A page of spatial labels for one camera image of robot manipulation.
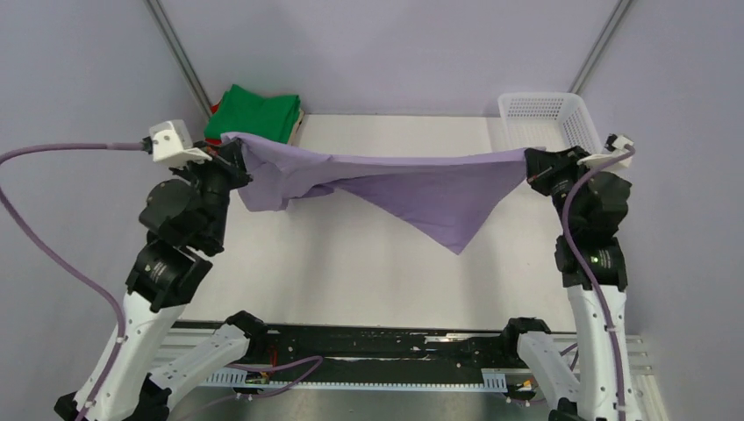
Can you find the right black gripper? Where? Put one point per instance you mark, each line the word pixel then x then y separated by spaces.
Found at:
pixel 544 165

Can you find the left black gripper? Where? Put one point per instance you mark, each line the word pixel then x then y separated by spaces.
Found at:
pixel 228 158

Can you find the purple t shirt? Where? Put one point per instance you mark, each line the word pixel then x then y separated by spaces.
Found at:
pixel 448 198

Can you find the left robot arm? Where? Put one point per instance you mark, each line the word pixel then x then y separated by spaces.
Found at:
pixel 125 385

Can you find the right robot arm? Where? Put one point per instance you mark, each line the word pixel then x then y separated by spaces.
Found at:
pixel 596 281

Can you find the white plastic basket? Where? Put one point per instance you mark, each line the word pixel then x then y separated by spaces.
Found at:
pixel 553 120

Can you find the green folded t shirt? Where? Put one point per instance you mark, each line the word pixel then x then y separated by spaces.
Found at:
pixel 270 117

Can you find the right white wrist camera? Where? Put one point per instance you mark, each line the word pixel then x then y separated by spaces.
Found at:
pixel 610 152

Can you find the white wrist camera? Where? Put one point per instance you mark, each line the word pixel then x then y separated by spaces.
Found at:
pixel 172 145
pixel 610 152

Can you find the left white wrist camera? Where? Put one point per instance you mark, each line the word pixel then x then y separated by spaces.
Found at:
pixel 172 145

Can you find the right corner metal post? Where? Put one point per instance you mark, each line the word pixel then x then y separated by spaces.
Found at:
pixel 598 48

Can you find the corner metal post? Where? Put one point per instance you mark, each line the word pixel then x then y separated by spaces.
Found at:
pixel 168 32
pixel 598 48

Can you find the left corner metal post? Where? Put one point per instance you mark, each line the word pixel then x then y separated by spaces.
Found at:
pixel 168 32

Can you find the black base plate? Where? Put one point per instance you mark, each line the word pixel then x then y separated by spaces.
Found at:
pixel 383 354

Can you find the white cable duct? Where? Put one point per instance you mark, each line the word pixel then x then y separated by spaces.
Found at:
pixel 491 382

